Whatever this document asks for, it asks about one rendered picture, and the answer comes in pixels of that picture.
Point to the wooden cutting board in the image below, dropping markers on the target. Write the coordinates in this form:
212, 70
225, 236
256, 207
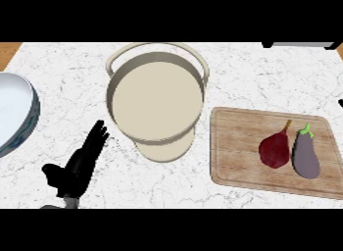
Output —
275, 152

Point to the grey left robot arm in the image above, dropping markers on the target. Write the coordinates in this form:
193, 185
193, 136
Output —
63, 203

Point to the purple eggplant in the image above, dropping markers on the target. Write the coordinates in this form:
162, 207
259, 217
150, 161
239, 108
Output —
307, 153

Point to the beige tiered basket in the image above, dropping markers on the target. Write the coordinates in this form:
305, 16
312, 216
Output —
157, 98

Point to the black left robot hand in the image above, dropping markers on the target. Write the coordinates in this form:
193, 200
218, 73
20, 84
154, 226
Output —
80, 166

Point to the white and blue bowl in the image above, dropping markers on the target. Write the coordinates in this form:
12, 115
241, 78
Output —
5, 114

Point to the grey and black appliance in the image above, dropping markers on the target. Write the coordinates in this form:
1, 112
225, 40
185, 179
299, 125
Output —
302, 44

